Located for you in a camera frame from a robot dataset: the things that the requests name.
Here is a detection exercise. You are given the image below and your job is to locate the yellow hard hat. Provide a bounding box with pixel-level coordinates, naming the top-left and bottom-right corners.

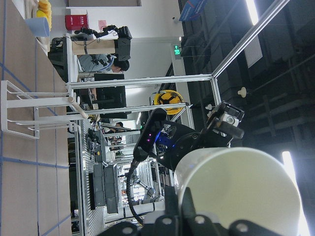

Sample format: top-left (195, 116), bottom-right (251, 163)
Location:
top-left (153, 89), bottom-right (184, 115)

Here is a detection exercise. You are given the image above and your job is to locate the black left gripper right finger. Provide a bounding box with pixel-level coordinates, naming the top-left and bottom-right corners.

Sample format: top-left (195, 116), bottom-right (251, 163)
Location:
top-left (181, 187), bottom-right (299, 236)

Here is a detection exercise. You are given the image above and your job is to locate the red box on shelf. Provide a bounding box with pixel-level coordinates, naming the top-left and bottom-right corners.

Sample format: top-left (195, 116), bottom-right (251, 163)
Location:
top-left (65, 14), bottom-right (89, 30)

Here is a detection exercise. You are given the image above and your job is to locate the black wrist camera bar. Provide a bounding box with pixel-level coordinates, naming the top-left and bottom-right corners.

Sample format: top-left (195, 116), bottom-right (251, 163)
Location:
top-left (133, 108), bottom-right (167, 162)

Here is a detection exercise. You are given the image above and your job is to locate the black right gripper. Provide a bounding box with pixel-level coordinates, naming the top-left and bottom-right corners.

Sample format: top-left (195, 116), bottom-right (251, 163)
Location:
top-left (157, 101), bottom-right (245, 171)

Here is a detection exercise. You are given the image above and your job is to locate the blue grey cup on desk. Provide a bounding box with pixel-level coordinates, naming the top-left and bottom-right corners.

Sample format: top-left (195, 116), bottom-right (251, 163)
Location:
top-left (25, 17), bottom-right (50, 37)

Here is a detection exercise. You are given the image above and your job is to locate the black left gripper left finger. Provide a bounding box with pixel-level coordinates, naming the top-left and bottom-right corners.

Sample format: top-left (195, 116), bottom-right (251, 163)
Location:
top-left (142, 186), bottom-right (182, 236)

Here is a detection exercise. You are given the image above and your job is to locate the white wire cup rack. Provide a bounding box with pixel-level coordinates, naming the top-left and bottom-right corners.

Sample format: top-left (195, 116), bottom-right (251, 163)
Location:
top-left (0, 80), bottom-right (88, 139)

